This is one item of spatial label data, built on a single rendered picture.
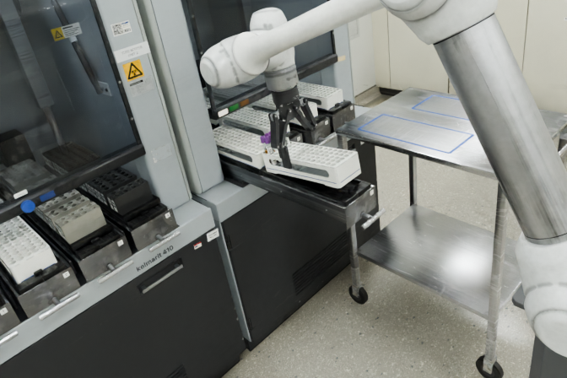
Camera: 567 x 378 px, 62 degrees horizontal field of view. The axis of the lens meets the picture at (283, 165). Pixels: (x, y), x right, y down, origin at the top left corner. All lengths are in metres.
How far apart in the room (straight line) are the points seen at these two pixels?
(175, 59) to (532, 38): 2.52
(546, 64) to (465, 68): 2.68
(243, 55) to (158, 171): 0.51
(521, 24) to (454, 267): 1.97
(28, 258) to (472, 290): 1.37
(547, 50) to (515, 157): 2.63
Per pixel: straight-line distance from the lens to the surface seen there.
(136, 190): 1.43
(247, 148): 1.52
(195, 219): 1.48
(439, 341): 2.01
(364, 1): 1.06
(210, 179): 1.58
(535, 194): 0.85
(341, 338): 2.01
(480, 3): 0.78
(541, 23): 3.41
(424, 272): 1.85
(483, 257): 1.93
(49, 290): 1.35
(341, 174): 1.26
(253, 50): 1.10
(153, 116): 1.42
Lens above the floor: 1.51
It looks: 28 degrees down
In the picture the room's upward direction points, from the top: 10 degrees counter-clockwise
